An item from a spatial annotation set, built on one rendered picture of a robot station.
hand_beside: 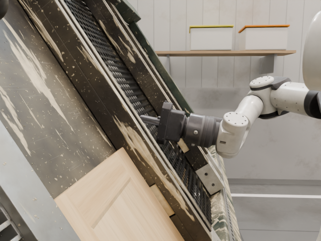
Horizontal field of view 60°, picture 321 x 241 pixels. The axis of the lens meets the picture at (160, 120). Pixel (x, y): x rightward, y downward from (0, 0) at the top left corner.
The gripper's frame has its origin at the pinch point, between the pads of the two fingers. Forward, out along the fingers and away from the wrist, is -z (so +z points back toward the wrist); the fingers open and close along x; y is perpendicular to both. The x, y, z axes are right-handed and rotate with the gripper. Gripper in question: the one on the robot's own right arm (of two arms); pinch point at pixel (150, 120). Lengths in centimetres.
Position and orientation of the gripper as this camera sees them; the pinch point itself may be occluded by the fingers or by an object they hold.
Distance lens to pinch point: 79.9
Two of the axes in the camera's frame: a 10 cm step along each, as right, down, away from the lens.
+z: 9.7, 2.0, -1.3
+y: -1.6, 1.3, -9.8
